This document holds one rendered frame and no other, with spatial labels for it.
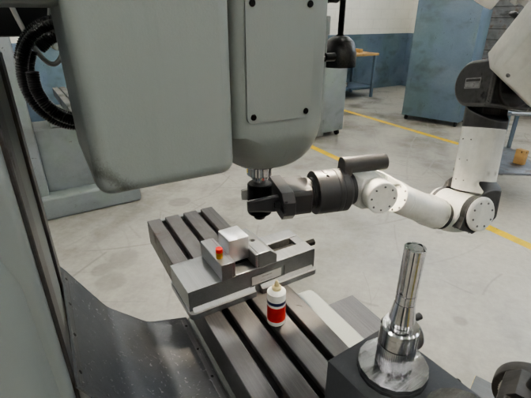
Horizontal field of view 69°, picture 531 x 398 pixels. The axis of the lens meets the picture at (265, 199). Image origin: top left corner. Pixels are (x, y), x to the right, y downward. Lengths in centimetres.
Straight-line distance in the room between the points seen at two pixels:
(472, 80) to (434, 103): 580
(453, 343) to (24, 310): 213
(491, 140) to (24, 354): 91
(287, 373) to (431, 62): 621
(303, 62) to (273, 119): 9
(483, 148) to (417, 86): 589
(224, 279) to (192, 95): 50
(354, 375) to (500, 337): 200
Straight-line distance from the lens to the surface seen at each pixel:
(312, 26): 62
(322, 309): 111
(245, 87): 57
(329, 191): 75
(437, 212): 91
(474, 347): 241
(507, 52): 84
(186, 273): 94
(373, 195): 77
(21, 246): 49
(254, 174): 71
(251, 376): 80
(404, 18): 1044
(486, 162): 98
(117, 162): 51
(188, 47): 51
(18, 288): 52
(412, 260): 46
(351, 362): 58
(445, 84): 670
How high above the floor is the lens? 155
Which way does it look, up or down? 25 degrees down
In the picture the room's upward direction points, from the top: straight up
